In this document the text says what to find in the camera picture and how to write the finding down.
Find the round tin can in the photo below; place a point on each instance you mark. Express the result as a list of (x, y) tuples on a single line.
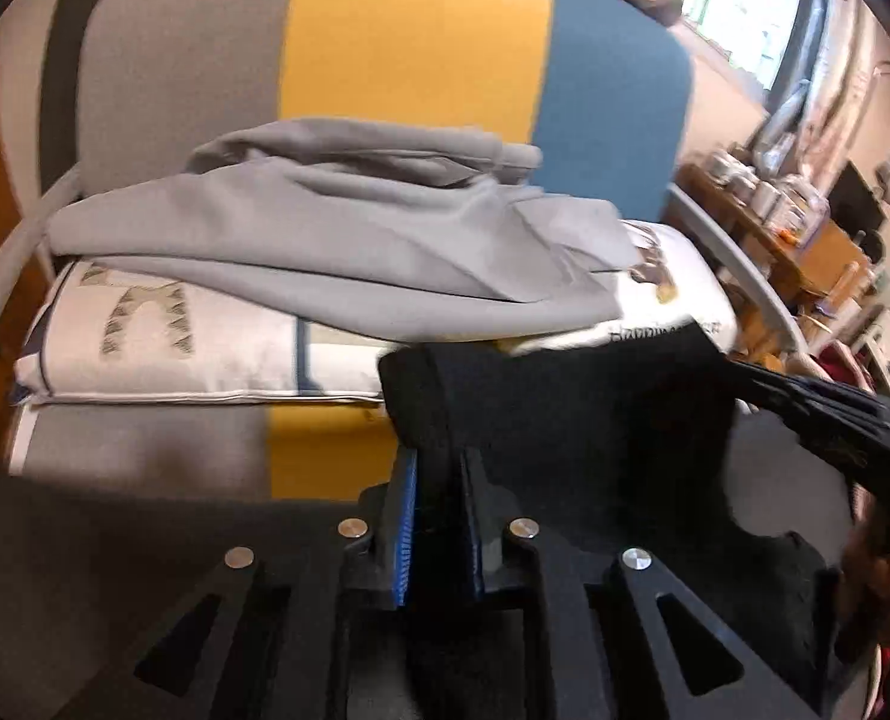
[(806, 204)]

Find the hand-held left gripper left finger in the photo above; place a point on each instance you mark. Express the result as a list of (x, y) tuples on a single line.
[(403, 532)]

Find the glass jar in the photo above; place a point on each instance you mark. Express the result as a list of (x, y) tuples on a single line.
[(724, 169), (765, 199)]

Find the black knit sweater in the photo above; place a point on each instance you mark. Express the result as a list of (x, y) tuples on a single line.
[(565, 450)]

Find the white printed cushion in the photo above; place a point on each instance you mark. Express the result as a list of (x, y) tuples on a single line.
[(190, 345)]

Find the grey yellow blue armchair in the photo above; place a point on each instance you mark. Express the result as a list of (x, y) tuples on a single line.
[(415, 52)]

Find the black monitor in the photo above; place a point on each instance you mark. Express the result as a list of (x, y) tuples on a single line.
[(857, 199)]

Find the grey garment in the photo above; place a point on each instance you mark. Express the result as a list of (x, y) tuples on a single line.
[(340, 240)]

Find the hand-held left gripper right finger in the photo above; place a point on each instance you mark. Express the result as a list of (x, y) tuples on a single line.
[(475, 532)]

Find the grey blackout curtain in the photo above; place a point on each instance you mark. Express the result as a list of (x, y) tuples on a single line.
[(782, 112)]

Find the wooden side table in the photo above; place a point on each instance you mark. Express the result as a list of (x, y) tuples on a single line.
[(827, 255)]

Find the black padded post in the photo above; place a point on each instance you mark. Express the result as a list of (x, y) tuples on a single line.
[(77, 75)]

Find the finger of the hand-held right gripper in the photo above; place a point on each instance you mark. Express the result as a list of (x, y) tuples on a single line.
[(820, 405)]

